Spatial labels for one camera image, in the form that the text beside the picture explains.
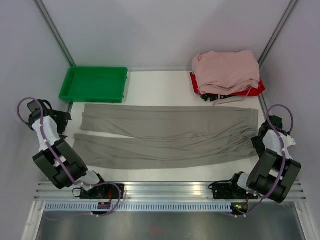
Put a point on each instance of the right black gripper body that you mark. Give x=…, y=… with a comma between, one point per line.
x=259, y=144

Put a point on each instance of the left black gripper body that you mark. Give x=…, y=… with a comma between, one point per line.
x=62, y=121

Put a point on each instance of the grey trousers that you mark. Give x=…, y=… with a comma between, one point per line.
x=164, y=137

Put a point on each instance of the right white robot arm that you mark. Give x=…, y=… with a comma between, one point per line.
x=275, y=170

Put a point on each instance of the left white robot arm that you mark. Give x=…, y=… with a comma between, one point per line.
x=56, y=159

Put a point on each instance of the pink folded trousers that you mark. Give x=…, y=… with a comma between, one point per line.
x=226, y=73

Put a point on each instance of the green plastic tray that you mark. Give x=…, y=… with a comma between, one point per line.
x=94, y=84

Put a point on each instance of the red folded garment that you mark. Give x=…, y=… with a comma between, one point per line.
x=250, y=91

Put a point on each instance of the dark patterned folded garment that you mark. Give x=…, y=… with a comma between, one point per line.
x=213, y=97

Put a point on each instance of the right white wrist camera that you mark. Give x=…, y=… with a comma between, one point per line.
x=288, y=142

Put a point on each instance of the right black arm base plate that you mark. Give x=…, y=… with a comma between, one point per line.
x=230, y=191

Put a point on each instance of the aluminium mounting rail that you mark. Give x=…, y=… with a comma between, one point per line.
x=138, y=192

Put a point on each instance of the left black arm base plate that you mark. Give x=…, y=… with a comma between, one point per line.
x=100, y=192

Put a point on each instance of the slotted grey cable duct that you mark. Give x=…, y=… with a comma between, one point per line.
x=68, y=206

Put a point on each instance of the left aluminium frame post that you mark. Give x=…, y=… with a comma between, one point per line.
x=54, y=31

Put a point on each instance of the aluminium frame post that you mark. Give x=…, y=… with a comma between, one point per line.
x=54, y=31
x=278, y=30

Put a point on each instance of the right aluminium frame post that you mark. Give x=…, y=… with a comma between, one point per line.
x=278, y=30

